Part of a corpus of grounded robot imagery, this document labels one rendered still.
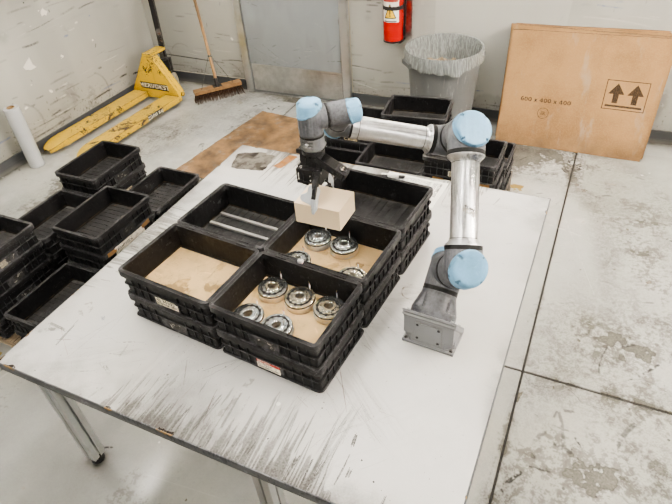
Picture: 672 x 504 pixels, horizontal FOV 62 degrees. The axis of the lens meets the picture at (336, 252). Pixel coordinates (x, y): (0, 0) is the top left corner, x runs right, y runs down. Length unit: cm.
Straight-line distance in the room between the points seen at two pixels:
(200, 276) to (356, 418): 76
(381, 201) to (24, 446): 190
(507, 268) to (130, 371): 140
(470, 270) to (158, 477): 158
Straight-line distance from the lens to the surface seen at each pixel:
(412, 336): 187
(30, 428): 299
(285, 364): 176
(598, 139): 443
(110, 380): 200
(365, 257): 201
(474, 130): 174
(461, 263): 166
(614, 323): 312
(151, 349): 204
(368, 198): 231
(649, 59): 434
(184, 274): 208
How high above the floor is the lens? 213
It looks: 39 degrees down
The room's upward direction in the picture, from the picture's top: 5 degrees counter-clockwise
